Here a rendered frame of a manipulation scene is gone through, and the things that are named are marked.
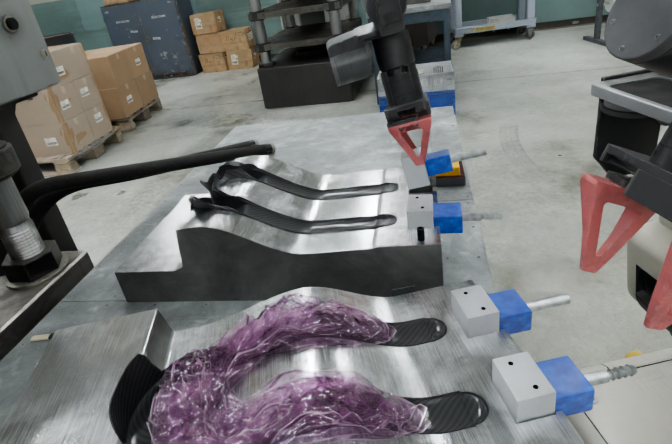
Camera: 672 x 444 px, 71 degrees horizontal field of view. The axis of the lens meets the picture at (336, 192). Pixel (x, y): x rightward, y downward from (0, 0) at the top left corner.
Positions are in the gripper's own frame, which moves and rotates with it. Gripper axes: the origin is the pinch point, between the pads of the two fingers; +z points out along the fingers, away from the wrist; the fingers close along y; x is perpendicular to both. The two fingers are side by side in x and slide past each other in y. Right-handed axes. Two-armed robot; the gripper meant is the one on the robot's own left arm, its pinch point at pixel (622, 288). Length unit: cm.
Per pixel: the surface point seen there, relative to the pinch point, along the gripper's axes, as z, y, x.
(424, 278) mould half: 17.7, -26.2, 0.5
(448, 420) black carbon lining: 18.7, -3.5, -4.9
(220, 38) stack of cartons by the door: 85, -704, -55
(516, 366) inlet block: 12.6, -4.9, 0.2
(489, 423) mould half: 16.8, -1.9, -2.3
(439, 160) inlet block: 4.8, -40.8, 3.1
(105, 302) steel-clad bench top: 42, -42, -42
